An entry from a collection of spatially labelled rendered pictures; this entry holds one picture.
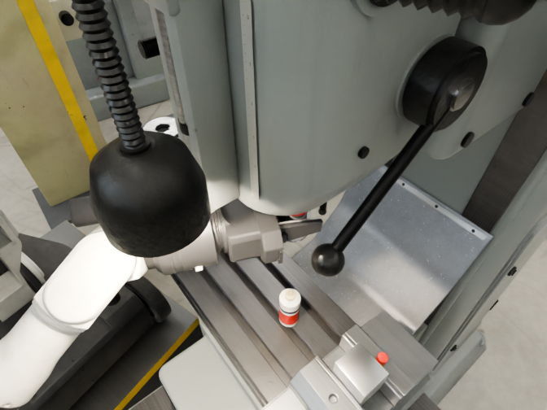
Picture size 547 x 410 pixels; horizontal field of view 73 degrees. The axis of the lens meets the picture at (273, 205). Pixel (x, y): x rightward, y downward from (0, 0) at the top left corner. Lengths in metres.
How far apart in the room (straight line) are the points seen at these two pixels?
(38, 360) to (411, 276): 0.69
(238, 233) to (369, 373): 0.30
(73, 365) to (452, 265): 0.98
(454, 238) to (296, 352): 0.39
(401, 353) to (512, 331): 1.38
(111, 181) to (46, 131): 2.04
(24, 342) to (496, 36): 0.56
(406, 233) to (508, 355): 1.22
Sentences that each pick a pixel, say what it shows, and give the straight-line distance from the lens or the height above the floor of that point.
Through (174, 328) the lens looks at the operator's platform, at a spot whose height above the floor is 0.40.
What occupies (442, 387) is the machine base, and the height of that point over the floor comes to 0.18.
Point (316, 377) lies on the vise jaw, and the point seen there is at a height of 1.01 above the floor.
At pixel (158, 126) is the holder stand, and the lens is 0.94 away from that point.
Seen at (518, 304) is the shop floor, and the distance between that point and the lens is 2.17.
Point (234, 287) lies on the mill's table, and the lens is 0.83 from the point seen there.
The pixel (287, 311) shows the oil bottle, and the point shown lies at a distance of 0.72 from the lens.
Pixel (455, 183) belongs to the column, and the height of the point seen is 1.12.
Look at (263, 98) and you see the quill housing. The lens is 0.27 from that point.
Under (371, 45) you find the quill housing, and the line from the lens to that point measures 0.27.
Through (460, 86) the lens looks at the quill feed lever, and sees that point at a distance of 0.32.
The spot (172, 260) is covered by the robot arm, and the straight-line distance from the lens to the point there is 0.45.
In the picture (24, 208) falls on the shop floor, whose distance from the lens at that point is 2.64.
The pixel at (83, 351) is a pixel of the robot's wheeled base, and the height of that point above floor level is 0.59.
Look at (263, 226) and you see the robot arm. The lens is 0.45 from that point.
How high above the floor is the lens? 1.61
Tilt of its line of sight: 46 degrees down
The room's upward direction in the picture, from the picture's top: straight up
